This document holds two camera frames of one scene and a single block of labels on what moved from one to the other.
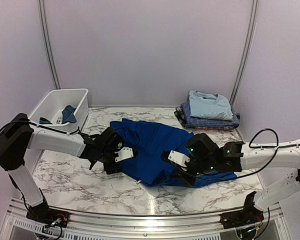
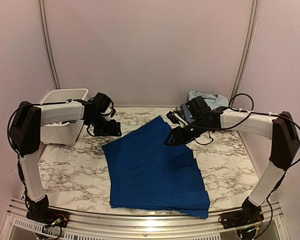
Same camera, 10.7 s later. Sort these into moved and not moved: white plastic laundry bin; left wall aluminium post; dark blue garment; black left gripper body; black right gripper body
Moved: black right gripper body; black left gripper body; dark blue garment
Not moved: white plastic laundry bin; left wall aluminium post
